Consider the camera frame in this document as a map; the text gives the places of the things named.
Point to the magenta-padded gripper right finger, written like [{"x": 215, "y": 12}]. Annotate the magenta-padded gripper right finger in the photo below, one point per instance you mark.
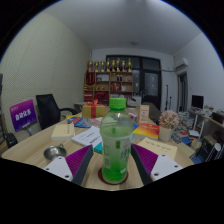
[{"x": 165, "y": 166}]

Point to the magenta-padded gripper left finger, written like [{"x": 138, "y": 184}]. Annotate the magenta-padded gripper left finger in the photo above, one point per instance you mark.
[{"x": 57, "y": 166}]

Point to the green drink bottle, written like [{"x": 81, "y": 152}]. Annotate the green drink bottle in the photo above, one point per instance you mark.
[{"x": 116, "y": 150}]

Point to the small metal cup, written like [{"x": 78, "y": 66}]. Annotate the small metal cup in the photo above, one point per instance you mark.
[{"x": 55, "y": 152}]

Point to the pale yellow book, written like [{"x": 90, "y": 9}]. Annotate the pale yellow book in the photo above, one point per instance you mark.
[
  {"x": 62, "y": 131},
  {"x": 158, "y": 148}
]

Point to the orange red book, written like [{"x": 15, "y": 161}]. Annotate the orange red book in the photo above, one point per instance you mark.
[{"x": 147, "y": 130}]

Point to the white printed booklet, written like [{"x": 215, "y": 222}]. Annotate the white printed booklet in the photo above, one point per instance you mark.
[{"x": 87, "y": 136}]

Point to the flat round red coaster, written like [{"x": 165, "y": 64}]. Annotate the flat round red coaster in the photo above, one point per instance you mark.
[{"x": 100, "y": 175}]

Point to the dark wooden stool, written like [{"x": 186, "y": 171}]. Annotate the dark wooden stool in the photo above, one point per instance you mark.
[{"x": 204, "y": 145}]

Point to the pink flowers in white pot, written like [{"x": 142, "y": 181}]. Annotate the pink flowers in white pot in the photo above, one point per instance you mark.
[{"x": 169, "y": 120}]

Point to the blue colourful book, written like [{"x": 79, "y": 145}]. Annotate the blue colourful book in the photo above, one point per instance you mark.
[{"x": 79, "y": 122}]

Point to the stack of books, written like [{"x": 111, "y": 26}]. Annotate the stack of books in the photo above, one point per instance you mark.
[{"x": 185, "y": 120}]

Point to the white round stool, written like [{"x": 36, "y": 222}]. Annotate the white round stool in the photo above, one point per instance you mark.
[{"x": 215, "y": 150}]

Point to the black textured chair back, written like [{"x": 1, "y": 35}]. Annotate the black textured chair back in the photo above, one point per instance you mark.
[{"x": 10, "y": 140}]

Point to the small standing framed card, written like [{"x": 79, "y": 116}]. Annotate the small standing framed card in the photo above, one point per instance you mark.
[{"x": 143, "y": 114}]

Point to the black swivel office chair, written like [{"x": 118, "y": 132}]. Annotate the black swivel office chair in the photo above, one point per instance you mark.
[{"x": 48, "y": 110}]

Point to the purple sign board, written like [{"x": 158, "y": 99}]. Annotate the purple sign board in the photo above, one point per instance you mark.
[{"x": 22, "y": 115}]

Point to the long cluttered side desk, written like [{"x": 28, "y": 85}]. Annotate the long cluttered side desk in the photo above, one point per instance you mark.
[{"x": 208, "y": 118}]

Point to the yellow gift box red ribbon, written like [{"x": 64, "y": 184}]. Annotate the yellow gift box red ribbon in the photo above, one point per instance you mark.
[{"x": 93, "y": 110}]

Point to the black tripod stand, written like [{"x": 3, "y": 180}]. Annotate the black tripod stand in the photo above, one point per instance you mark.
[{"x": 167, "y": 98}]

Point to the black computer monitor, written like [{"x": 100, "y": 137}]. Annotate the black computer monitor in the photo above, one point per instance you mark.
[{"x": 197, "y": 101}]

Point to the black box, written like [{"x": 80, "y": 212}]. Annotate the black box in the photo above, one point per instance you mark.
[{"x": 218, "y": 117}]

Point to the dark glass double door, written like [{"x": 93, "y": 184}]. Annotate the dark glass double door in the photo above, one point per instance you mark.
[{"x": 150, "y": 83}]

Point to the wooden shelf unit with trophies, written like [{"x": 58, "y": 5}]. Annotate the wooden shelf unit with trophies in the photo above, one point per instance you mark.
[{"x": 108, "y": 83}]

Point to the white wall air conditioner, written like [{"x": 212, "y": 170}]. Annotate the white wall air conditioner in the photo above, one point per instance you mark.
[{"x": 181, "y": 64}]

